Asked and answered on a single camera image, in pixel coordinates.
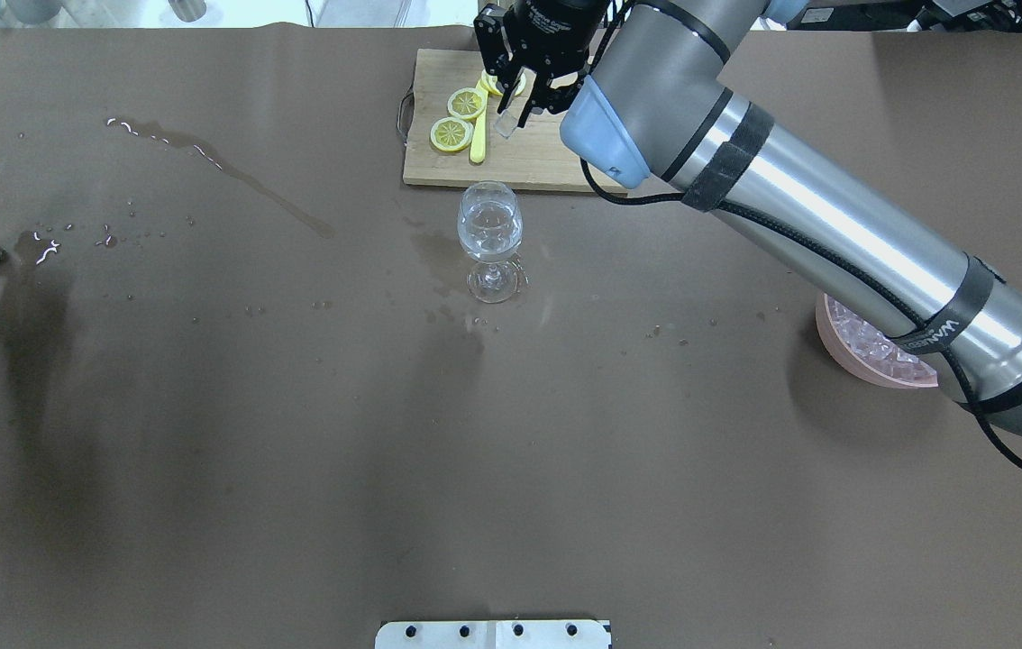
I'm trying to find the clear wine glass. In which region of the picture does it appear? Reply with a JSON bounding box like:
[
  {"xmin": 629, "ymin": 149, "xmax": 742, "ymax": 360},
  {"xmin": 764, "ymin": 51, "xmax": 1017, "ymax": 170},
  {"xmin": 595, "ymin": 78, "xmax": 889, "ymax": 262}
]
[{"xmin": 457, "ymin": 180, "xmax": 526, "ymax": 304}]

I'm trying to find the lemon slice middle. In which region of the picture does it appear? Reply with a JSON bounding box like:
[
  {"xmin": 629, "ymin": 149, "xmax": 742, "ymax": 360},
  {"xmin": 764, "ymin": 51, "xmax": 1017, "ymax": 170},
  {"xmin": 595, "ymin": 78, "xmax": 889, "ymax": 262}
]
[{"xmin": 446, "ymin": 87, "xmax": 487, "ymax": 122}]

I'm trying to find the pink bowl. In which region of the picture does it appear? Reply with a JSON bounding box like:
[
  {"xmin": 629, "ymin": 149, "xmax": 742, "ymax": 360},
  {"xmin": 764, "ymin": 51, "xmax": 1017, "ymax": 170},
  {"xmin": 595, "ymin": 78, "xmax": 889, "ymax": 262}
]
[{"xmin": 816, "ymin": 294, "xmax": 939, "ymax": 390}]

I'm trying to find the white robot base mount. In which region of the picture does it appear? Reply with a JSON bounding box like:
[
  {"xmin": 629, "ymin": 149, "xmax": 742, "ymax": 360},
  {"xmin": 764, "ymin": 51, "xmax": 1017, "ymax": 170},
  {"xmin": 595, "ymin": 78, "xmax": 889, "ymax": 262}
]
[{"xmin": 374, "ymin": 619, "xmax": 615, "ymax": 648}]

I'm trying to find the brown table mat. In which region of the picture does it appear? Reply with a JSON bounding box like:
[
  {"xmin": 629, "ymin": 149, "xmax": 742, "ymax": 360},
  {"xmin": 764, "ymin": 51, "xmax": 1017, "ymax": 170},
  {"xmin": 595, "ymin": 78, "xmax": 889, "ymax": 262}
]
[{"xmin": 0, "ymin": 24, "xmax": 1022, "ymax": 648}]

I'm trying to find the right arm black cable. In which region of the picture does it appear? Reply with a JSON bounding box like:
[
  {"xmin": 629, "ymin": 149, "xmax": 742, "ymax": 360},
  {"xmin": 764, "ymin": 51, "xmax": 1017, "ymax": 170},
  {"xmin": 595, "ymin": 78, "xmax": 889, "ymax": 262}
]
[{"xmin": 579, "ymin": 0, "xmax": 1022, "ymax": 484}]

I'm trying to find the wooden cutting board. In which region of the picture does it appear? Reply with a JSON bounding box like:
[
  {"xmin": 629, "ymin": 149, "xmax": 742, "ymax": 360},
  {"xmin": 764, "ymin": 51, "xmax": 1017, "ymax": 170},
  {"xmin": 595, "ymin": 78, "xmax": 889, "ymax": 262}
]
[{"xmin": 403, "ymin": 49, "xmax": 590, "ymax": 193}]

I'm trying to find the lemon slice far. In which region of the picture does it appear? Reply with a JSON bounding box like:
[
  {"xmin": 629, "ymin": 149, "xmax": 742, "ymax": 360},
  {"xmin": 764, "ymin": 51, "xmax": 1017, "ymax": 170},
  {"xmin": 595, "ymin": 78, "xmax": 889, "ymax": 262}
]
[{"xmin": 477, "ymin": 71, "xmax": 527, "ymax": 97}]

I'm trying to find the single clear ice cube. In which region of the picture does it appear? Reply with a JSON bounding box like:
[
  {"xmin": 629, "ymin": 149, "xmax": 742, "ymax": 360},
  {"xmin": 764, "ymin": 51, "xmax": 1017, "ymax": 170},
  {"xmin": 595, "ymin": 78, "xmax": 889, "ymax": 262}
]
[{"xmin": 494, "ymin": 108, "xmax": 519, "ymax": 140}]

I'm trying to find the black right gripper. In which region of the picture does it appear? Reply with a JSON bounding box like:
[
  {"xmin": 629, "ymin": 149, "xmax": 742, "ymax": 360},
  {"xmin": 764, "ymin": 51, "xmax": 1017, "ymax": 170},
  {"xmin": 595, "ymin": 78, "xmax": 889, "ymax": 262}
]
[{"xmin": 473, "ymin": 1, "xmax": 611, "ymax": 128}]

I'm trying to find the pile of clear ice cubes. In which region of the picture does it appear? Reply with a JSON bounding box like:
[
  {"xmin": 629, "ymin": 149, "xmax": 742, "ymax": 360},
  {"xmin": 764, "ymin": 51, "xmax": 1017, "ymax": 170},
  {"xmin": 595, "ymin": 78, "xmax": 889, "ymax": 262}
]
[{"xmin": 826, "ymin": 299, "xmax": 935, "ymax": 383}]

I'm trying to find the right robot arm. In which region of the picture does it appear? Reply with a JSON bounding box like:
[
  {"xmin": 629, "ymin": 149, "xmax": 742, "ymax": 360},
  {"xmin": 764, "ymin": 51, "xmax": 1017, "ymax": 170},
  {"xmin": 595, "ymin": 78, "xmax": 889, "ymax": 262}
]
[{"xmin": 473, "ymin": 1, "xmax": 1022, "ymax": 436}]

